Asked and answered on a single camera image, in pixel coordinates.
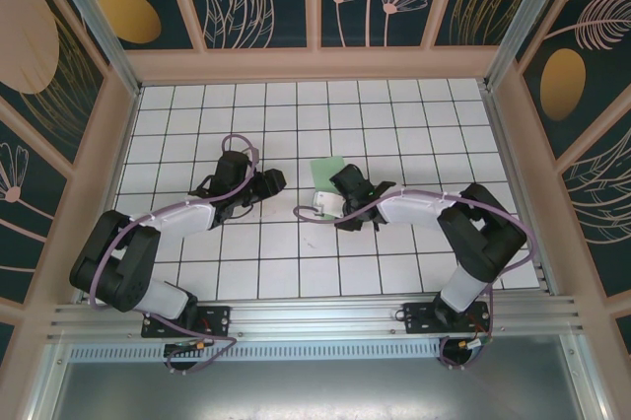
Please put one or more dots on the brushed metal sheet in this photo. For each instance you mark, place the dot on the brushed metal sheet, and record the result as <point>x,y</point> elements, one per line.
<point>315,390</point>

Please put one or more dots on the aluminium frame post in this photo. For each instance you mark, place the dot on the aluminium frame post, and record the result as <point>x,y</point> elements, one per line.
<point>98,30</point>
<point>532,20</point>

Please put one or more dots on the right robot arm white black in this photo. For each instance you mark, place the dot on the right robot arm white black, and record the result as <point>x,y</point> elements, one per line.
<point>414,208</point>

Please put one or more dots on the long aluminium side rail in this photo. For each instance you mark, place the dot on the long aluminium side rail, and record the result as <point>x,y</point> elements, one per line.
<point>512,168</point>

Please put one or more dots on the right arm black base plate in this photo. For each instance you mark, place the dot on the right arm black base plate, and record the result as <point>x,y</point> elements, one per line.
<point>419,316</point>

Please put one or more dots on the short aluminium side rail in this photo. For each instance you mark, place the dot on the short aluminium side rail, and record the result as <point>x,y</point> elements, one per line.
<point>85,298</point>

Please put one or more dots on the shiny metal robot part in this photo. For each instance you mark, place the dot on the shiny metal robot part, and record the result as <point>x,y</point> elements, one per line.
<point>328,203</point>

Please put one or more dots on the aluminium mounting rail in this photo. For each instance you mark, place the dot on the aluminium mounting rail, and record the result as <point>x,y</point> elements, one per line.
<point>315,316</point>

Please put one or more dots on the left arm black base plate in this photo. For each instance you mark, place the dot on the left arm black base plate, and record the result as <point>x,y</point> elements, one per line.
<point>217,316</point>

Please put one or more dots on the light green paper sheet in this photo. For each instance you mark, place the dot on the light green paper sheet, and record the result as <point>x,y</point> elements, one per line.
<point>325,171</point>

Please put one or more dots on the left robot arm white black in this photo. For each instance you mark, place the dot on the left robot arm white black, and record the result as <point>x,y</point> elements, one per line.
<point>172,220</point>

